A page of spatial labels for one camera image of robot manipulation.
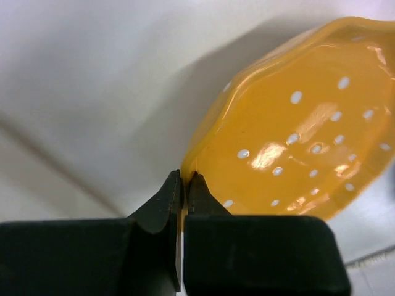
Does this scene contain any wire dish rack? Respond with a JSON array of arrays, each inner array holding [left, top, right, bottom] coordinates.
[[345, 249, 394, 269]]

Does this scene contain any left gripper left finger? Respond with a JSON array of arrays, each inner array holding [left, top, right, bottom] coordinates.
[[1, 170, 181, 295]]

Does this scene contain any yellow dotted plate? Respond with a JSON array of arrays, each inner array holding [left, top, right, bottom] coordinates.
[[181, 17, 394, 220]]

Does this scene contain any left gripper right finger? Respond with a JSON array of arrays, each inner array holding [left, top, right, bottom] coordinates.
[[183, 174, 352, 295]]

